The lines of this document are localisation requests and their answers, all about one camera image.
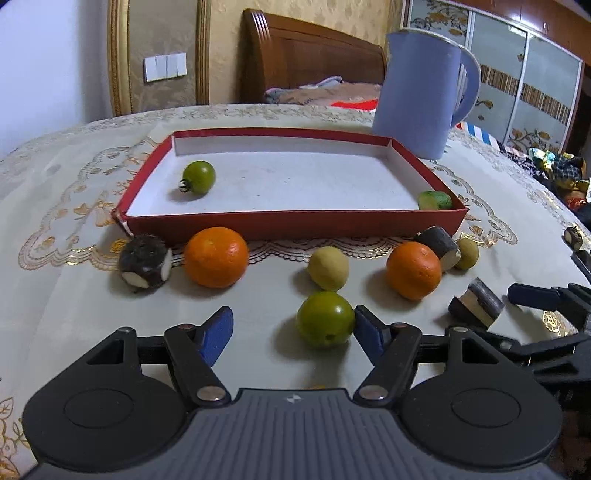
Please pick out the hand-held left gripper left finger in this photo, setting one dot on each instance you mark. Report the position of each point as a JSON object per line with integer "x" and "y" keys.
{"x": 218, "y": 334}

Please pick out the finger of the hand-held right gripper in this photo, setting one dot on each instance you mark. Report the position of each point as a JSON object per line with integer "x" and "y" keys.
{"x": 554, "y": 357}
{"x": 531, "y": 295}

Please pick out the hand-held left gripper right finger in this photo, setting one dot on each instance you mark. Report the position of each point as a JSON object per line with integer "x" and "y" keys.
{"x": 369, "y": 333}

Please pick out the small yellow-green fruit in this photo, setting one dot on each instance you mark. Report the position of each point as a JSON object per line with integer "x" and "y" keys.
{"x": 467, "y": 253}

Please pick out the red cardboard box tray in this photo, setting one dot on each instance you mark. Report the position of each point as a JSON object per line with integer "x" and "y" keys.
{"x": 286, "y": 182}

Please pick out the black object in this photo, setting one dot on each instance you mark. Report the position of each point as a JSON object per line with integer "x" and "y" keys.
{"x": 583, "y": 264}

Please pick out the small dark sugarcane piece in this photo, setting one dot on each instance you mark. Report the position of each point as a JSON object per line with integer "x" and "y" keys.
{"x": 574, "y": 236}

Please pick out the orange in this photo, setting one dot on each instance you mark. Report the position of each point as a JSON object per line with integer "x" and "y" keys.
{"x": 216, "y": 256}
{"x": 413, "y": 272}

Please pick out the large yellow-green fruit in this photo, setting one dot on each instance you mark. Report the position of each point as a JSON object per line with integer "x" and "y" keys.
{"x": 328, "y": 268}

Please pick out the pile of colourful clutter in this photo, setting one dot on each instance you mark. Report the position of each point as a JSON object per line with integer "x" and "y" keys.
{"x": 554, "y": 170}

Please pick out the green cucumber piece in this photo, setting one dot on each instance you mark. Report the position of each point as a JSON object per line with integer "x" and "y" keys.
{"x": 435, "y": 201}

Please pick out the green tomato with stem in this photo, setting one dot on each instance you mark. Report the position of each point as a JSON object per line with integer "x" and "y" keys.
{"x": 199, "y": 177}

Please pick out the striped cloth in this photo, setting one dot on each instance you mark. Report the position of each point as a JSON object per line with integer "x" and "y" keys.
{"x": 480, "y": 134}

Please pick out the patterned glass wardrobe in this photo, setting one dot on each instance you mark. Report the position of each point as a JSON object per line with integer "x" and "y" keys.
{"x": 512, "y": 69}

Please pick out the blue plastic pitcher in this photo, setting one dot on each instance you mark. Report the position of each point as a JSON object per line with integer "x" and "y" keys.
{"x": 415, "y": 92}

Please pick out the crumpled bedding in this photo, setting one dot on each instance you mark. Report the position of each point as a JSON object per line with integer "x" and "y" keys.
{"x": 318, "y": 94}

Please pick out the wooden bed headboard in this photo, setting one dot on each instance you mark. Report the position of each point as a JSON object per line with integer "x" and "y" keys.
{"x": 304, "y": 55}

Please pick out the white wall light switch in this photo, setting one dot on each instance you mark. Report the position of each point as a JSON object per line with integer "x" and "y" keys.
{"x": 165, "y": 67}

